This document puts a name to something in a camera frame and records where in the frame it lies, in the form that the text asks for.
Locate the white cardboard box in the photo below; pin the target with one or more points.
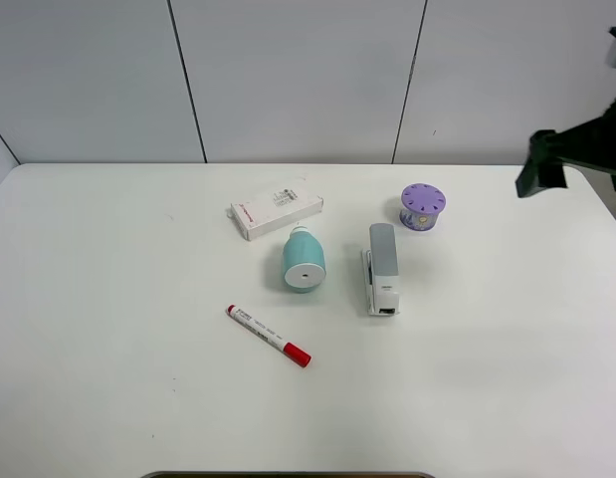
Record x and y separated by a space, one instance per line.
275 208

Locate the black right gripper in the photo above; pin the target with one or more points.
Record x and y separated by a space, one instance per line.
591 145

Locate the purple round container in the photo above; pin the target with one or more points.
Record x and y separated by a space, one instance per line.
421 206

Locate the white grey stapler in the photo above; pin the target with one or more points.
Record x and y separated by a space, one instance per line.
381 272

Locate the red white marker pen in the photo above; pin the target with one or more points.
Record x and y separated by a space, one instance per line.
272 338

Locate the teal pencil sharpener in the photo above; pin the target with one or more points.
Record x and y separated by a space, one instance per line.
303 261

